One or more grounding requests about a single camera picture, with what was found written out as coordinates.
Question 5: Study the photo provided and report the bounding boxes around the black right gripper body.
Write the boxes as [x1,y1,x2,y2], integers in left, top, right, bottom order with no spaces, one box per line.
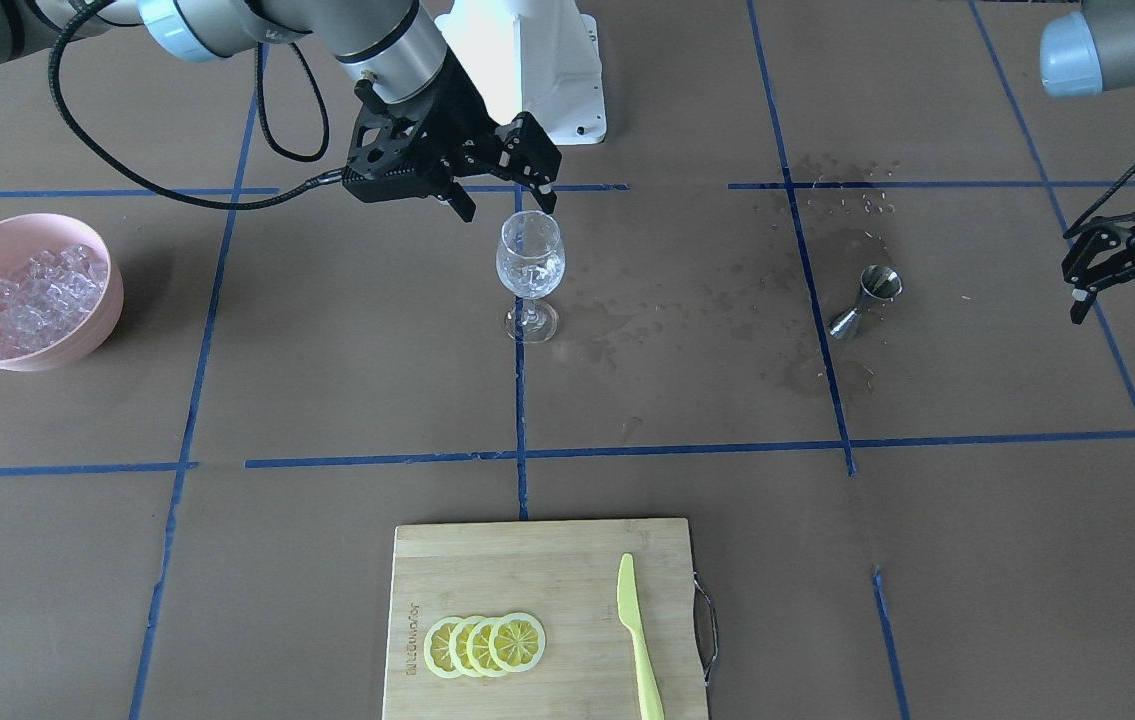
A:
[355,53,562,187]

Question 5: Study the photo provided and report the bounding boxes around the steel cocktail jigger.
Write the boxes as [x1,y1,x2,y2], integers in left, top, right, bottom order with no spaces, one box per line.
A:
[826,263,903,341]

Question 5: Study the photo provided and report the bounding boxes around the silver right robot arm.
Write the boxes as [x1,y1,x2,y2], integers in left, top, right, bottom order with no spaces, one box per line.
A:
[0,1,562,221]

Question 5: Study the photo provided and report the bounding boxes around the clear wine glass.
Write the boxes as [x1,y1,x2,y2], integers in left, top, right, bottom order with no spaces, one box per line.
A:
[495,210,566,345]

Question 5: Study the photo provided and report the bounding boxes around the clear ice cubes pile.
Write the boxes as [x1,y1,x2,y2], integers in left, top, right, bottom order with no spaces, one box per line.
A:
[0,243,109,359]

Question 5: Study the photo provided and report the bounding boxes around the bamboo cutting board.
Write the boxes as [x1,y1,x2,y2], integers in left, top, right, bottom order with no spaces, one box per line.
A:
[381,518,709,719]

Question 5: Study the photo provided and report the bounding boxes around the pink bowl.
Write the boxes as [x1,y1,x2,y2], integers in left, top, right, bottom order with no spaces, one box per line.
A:
[0,214,124,372]

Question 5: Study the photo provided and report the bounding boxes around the yellow plastic knife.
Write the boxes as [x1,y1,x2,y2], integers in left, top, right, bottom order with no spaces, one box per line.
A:
[616,553,666,719]

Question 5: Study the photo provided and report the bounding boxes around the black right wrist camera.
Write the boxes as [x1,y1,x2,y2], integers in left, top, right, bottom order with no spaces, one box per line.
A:
[341,108,451,202]

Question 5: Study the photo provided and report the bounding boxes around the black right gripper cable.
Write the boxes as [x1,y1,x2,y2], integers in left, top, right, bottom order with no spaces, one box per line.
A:
[48,0,348,212]

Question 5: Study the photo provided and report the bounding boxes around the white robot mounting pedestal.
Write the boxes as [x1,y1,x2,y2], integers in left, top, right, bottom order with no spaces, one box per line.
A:
[434,1,608,146]

